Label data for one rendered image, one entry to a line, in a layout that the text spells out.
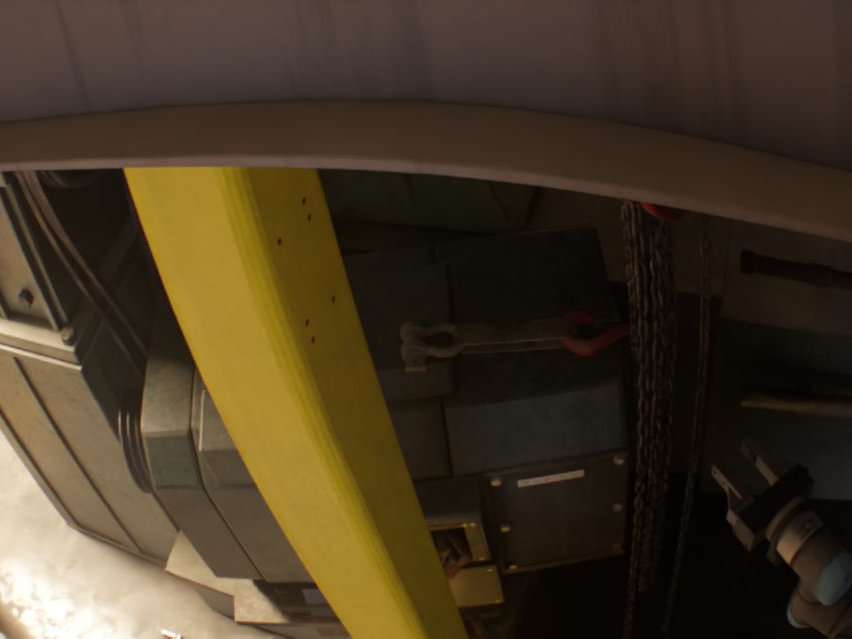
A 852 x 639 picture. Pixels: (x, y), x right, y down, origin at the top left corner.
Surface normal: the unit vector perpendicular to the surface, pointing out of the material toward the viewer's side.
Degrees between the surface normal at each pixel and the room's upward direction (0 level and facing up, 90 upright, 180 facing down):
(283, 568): 90
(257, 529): 90
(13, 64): 90
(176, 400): 0
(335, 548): 90
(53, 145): 0
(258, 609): 0
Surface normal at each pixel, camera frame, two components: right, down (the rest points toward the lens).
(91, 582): -0.15, -0.66
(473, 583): 0.04, 0.73
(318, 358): 0.94, 0.12
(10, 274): -0.29, 0.74
